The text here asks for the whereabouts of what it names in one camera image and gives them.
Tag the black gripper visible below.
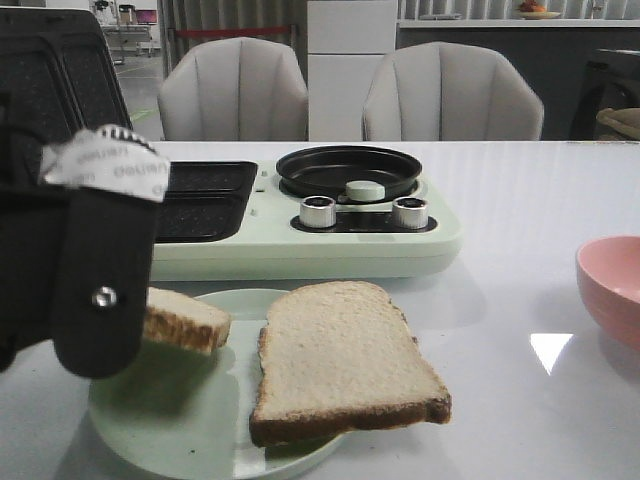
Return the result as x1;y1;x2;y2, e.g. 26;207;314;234
1;90;170;379

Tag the bread slice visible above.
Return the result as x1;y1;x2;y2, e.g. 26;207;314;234
143;287;232;355
249;281;452;447

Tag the mint green sandwich maker lid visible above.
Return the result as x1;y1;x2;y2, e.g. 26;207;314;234
1;7;131;143

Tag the pink bowl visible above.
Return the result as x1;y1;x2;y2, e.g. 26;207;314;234
576;235;639;350

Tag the mint green breakfast maker base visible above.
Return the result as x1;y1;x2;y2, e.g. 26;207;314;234
151;159;462;281

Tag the mint green plate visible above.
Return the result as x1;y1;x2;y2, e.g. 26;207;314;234
89;289;343;479

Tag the silver left control knob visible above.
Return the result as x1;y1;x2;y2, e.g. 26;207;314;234
299;195;336;229

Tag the silver control knob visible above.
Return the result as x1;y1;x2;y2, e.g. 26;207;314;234
299;195;336;229
391;196;429;230

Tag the grey chair left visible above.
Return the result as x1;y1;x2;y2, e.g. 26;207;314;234
158;37;308;141

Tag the grey chair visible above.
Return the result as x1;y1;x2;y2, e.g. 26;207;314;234
361;42;544;141
158;37;308;141

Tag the black round frying pan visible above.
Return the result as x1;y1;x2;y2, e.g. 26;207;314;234
276;145;422;204

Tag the red barrier belt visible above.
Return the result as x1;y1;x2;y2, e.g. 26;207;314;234
173;24;295;39

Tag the pink monitor in background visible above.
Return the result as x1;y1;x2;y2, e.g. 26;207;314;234
135;9;158;25

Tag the silver right control knob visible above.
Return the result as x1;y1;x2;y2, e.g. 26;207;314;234
391;196;429;230

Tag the white refrigerator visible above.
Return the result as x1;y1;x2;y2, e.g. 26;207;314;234
307;1;398;141

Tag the grey chair right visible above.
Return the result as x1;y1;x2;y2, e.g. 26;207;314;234
361;42;544;141

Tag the dark kitchen counter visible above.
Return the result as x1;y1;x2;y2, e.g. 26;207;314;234
397;19;639;140

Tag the fruit plate on counter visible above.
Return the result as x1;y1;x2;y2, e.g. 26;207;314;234
515;0;561;20

